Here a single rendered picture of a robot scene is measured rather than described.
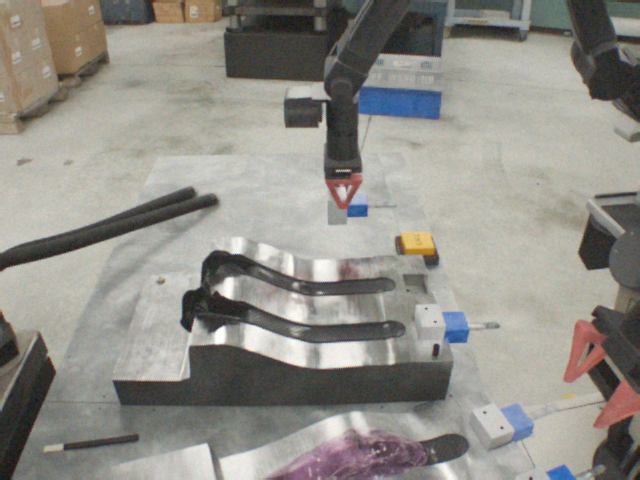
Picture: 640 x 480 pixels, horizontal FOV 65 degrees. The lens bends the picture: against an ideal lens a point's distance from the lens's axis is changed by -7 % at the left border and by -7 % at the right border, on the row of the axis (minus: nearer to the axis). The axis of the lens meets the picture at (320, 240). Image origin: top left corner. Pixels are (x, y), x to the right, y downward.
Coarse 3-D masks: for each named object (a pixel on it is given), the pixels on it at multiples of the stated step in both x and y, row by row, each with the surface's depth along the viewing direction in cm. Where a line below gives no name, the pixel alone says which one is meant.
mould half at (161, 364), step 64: (256, 256) 91; (384, 256) 97; (320, 320) 84; (384, 320) 84; (128, 384) 77; (192, 384) 78; (256, 384) 78; (320, 384) 78; (384, 384) 79; (448, 384) 79
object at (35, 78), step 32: (0, 0) 346; (32, 0) 372; (0, 32) 342; (32, 32) 377; (0, 64) 354; (32, 64) 383; (0, 96) 369; (32, 96) 387; (64, 96) 432; (0, 128) 373
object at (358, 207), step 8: (328, 192) 102; (344, 192) 102; (328, 200) 100; (344, 200) 100; (352, 200) 102; (360, 200) 102; (328, 208) 101; (336, 208) 101; (352, 208) 101; (360, 208) 101; (328, 216) 102; (336, 216) 102; (344, 216) 102; (352, 216) 102; (360, 216) 102; (328, 224) 103; (336, 224) 103; (344, 224) 103
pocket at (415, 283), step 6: (408, 276) 93; (414, 276) 93; (420, 276) 93; (426, 276) 93; (408, 282) 94; (414, 282) 94; (420, 282) 94; (426, 282) 94; (408, 288) 94; (414, 288) 94; (420, 288) 94; (426, 288) 92
